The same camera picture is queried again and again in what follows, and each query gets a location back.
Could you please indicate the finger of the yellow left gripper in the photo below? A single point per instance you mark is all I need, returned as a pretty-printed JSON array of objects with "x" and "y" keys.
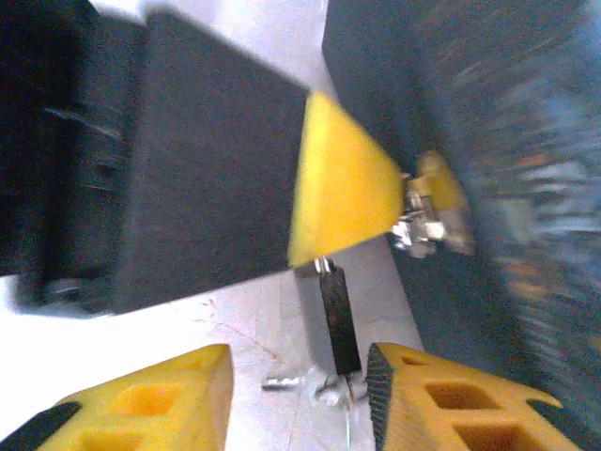
[{"x": 343, "y": 188}]

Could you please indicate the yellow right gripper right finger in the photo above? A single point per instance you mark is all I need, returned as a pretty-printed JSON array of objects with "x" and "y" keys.
[{"x": 413, "y": 404}]

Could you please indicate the small brass padlock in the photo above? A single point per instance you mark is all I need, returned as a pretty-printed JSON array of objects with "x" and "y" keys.
[{"x": 441, "y": 188}]

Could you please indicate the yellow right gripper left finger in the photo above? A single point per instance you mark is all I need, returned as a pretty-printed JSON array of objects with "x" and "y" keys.
[{"x": 178, "y": 423}]

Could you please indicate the Starry Night print card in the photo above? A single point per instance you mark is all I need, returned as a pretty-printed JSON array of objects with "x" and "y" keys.
[{"x": 540, "y": 211}]

